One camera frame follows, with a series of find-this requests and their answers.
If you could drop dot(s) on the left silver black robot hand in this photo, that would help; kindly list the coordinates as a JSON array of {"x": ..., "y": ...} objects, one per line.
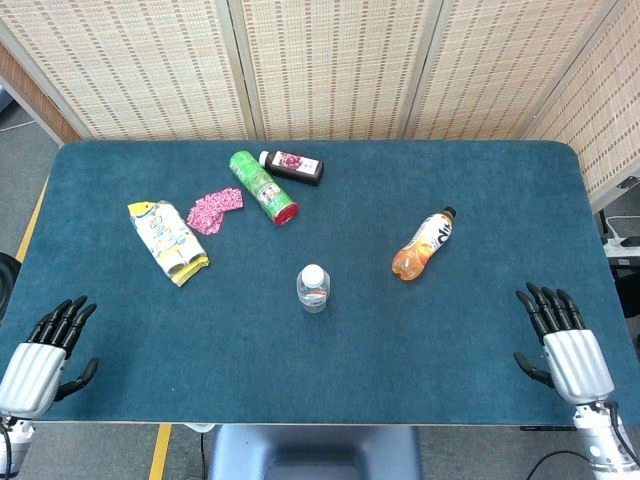
[{"x": 32, "y": 375}]

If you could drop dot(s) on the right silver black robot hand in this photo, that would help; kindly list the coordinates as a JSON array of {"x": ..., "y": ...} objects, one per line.
[{"x": 577, "y": 365}]

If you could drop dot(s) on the transparent plastic water bottle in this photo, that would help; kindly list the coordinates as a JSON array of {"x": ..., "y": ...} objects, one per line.
[{"x": 313, "y": 297}]

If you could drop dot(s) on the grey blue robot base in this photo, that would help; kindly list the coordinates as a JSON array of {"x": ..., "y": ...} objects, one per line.
[{"x": 315, "y": 450}]

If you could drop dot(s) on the orange juice bottle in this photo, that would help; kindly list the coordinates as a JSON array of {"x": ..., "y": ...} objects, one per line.
[{"x": 420, "y": 245}]

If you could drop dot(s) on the dark juice bottle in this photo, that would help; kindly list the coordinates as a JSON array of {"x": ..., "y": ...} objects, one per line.
[{"x": 295, "y": 167}]

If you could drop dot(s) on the black office chair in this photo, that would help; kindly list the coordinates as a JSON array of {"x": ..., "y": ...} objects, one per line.
[{"x": 631, "y": 295}]

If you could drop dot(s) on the black round object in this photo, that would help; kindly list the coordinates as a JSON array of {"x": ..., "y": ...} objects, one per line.
[{"x": 7, "y": 285}]

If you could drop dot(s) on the white power strip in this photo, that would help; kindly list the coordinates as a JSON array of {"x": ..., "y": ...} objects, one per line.
[{"x": 620, "y": 243}]

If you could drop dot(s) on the yellow white snack pack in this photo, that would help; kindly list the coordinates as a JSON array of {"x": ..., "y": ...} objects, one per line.
[{"x": 167, "y": 240}]

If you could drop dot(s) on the blue table mat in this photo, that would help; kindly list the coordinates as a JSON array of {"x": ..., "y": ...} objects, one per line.
[{"x": 350, "y": 360}]

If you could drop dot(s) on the woven bamboo screen panel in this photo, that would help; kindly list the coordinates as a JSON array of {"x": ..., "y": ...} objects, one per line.
[
  {"x": 125, "y": 65},
  {"x": 500, "y": 65},
  {"x": 610, "y": 125},
  {"x": 340, "y": 65}
]

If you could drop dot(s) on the pink patterned packet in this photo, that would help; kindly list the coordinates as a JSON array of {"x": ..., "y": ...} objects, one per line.
[{"x": 212, "y": 210}]

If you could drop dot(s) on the brown wooden partition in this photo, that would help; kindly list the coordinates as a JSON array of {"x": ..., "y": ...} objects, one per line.
[{"x": 30, "y": 95}]

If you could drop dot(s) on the green can red lid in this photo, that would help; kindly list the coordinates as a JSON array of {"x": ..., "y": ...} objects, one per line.
[{"x": 260, "y": 185}]

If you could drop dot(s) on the black metal bracket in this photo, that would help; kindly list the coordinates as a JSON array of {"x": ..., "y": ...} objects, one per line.
[{"x": 627, "y": 183}]

